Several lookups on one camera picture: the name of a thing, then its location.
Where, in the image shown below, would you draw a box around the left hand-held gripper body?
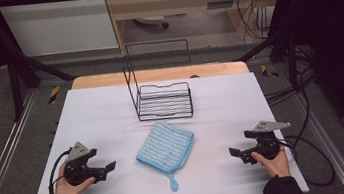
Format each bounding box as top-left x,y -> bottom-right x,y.
59,138 -> 109,189

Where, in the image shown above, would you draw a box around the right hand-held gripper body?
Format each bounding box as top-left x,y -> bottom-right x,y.
242,117 -> 296,164

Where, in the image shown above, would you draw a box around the blue striped cloth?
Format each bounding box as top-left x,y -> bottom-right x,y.
130,118 -> 202,194

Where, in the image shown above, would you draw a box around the black wire rack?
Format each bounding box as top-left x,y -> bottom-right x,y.
119,35 -> 200,127

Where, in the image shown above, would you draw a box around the person's left hand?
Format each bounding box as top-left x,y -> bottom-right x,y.
48,157 -> 99,194

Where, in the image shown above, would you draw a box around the person's right hand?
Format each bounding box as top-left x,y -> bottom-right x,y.
250,146 -> 292,182

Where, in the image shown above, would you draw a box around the yellow black tape strip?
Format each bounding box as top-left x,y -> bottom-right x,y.
260,62 -> 279,80
46,84 -> 64,105

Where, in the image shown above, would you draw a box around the white cabinet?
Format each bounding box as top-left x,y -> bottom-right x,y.
0,0 -> 120,63

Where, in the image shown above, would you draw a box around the office chair base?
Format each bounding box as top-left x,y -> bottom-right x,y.
132,13 -> 171,33

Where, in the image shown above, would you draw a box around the wooden desk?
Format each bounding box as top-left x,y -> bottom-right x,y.
103,0 -> 298,58

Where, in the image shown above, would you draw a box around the left hand-held gripper cable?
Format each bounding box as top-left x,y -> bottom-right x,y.
43,148 -> 78,194

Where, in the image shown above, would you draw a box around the hand-held gripper cable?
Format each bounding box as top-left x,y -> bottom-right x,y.
43,148 -> 78,194
275,130 -> 338,193

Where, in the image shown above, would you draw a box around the right hand-held gripper cable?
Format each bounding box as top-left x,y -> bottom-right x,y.
275,130 -> 338,193

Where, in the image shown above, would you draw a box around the black floor cables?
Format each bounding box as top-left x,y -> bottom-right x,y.
258,43 -> 327,152

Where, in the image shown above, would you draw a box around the hanging black cables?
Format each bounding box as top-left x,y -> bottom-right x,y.
235,0 -> 280,42

